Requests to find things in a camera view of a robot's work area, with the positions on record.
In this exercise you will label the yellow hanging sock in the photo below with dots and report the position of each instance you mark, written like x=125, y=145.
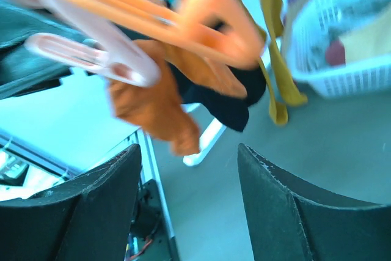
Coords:
x=287, y=88

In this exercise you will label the silver clothes rack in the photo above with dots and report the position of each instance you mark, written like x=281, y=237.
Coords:
x=207, y=140

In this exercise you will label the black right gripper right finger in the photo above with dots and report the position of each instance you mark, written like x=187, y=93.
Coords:
x=289, y=218

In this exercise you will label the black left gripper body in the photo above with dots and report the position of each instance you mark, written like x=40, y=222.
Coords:
x=21, y=68

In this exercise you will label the orange clothes peg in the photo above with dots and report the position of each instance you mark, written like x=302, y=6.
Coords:
x=219, y=30

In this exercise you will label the pink clothes peg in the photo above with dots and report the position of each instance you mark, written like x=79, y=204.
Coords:
x=119, y=59

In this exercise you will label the orange sock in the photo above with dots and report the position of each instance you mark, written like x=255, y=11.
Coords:
x=157, y=109
x=189, y=68

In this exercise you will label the black hanging sock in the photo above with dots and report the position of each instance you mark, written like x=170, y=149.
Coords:
x=230, y=111

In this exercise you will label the white plastic laundry basket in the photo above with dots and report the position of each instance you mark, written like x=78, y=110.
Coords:
x=322, y=22

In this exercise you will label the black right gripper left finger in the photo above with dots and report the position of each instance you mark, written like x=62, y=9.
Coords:
x=86, y=218

